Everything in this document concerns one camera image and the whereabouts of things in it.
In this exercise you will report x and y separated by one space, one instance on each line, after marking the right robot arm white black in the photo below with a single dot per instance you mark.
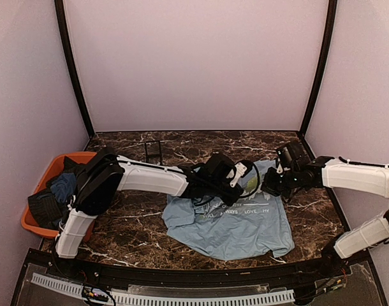
295 170

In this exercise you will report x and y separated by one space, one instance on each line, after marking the black front table rail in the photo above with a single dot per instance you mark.
291 275

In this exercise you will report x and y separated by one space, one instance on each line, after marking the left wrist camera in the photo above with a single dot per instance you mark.
240 169

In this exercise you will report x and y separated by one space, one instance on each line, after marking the black left frame post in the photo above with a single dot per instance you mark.
71 67

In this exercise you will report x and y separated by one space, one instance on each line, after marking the black right frame post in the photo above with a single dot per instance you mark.
321 65

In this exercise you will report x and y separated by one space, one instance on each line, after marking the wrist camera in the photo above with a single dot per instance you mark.
240 169
279 168

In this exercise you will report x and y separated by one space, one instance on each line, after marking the light blue printed t-shirt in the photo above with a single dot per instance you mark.
251 227

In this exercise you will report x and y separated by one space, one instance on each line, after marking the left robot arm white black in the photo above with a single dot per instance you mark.
106 173

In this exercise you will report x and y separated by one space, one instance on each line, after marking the white slotted cable duct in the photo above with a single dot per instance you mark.
162 298

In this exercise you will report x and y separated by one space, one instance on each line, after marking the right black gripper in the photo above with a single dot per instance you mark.
268 183

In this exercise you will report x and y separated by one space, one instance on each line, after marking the dark clothes in bin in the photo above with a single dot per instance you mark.
49 205

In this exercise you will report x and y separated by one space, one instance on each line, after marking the black frame post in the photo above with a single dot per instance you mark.
71 67
321 65

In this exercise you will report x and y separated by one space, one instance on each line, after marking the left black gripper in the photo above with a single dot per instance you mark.
230 200

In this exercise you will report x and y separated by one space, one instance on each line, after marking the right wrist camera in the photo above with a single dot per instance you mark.
279 168

